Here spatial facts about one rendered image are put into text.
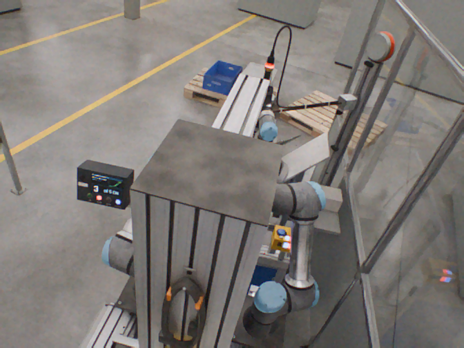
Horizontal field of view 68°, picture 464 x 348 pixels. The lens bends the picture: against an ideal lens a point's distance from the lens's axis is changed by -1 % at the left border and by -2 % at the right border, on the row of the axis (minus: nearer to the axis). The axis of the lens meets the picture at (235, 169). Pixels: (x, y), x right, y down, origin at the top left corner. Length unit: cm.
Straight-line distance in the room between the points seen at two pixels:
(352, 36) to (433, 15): 134
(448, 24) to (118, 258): 649
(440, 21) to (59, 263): 649
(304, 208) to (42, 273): 225
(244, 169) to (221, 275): 22
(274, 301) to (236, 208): 85
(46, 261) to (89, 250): 31
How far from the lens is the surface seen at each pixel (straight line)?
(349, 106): 223
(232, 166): 70
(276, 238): 187
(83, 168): 189
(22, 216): 351
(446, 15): 709
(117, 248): 152
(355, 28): 718
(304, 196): 130
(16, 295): 303
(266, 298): 143
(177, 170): 67
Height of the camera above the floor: 246
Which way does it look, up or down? 39 degrees down
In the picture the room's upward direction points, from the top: 11 degrees clockwise
